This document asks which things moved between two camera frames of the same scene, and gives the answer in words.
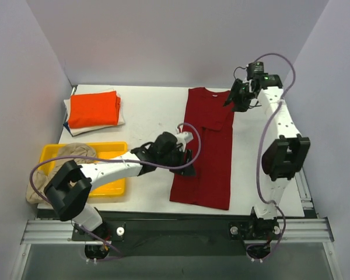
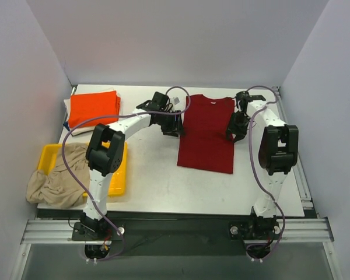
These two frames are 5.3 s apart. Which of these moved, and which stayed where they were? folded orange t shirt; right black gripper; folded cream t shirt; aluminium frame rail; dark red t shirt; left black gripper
Moved: left black gripper; right black gripper; dark red t shirt
Stayed: folded orange t shirt; folded cream t shirt; aluminium frame rail
